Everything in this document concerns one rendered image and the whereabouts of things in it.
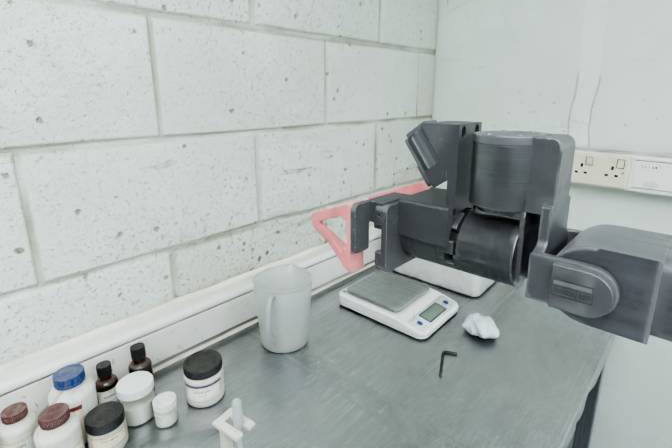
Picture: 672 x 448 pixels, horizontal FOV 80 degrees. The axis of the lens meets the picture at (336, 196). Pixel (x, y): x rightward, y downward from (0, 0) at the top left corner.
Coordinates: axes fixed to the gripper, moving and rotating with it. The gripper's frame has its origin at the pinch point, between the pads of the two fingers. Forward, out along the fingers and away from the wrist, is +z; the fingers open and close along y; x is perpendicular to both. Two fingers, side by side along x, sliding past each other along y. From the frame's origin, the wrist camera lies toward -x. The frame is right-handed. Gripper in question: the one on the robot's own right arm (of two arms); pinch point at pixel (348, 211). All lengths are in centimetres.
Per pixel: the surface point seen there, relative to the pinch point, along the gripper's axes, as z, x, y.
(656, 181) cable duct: -20, 9, -95
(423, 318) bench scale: 13, 37, -41
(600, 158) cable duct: -8, 4, -94
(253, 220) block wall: 48, 16, -20
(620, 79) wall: -9, -17, -100
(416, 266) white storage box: 28, 36, -62
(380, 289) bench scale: 27, 35, -43
